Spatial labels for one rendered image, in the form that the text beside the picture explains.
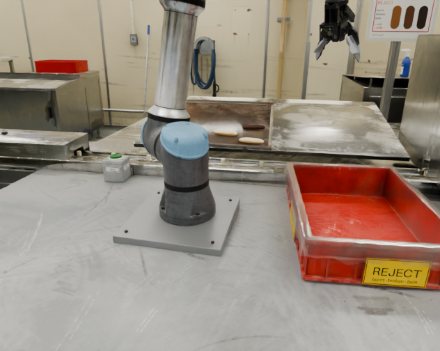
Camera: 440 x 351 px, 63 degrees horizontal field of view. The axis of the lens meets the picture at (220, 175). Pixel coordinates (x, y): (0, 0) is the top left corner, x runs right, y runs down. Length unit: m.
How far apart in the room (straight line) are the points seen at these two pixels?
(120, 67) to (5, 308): 4.78
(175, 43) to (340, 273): 0.66
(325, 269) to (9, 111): 3.82
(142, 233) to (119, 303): 0.22
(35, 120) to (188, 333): 3.61
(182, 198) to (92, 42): 4.74
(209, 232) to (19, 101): 3.45
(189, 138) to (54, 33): 5.02
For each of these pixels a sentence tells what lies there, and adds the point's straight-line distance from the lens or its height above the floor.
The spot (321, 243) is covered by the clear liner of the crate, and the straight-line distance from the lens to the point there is 0.73.
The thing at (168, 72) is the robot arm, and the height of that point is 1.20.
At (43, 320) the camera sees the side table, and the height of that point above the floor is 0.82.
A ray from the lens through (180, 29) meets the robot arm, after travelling 0.97.
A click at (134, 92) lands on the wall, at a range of 5.36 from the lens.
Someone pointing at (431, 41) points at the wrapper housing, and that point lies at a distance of 1.50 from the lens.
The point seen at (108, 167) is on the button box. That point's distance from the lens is 1.27.
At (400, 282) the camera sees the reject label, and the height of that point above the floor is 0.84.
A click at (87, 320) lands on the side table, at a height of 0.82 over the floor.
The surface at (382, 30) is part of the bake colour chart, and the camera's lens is 2.13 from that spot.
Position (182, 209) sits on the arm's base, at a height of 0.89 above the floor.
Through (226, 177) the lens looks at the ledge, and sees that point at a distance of 1.25.
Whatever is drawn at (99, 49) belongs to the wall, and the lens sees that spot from 5.50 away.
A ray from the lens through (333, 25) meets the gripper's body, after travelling 1.27.
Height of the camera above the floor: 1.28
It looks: 21 degrees down
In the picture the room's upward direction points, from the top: 1 degrees clockwise
